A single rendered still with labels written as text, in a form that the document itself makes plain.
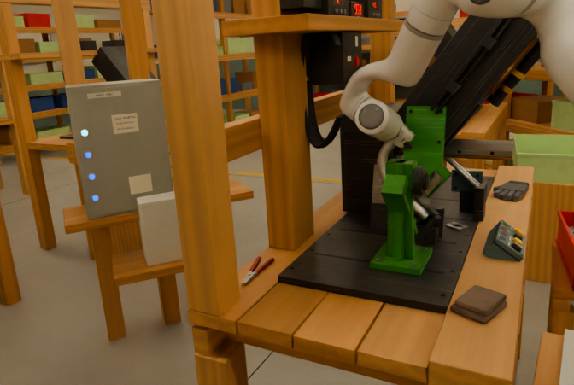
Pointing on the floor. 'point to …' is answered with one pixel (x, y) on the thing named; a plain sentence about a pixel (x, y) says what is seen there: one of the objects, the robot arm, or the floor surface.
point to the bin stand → (559, 297)
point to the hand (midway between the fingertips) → (400, 134)
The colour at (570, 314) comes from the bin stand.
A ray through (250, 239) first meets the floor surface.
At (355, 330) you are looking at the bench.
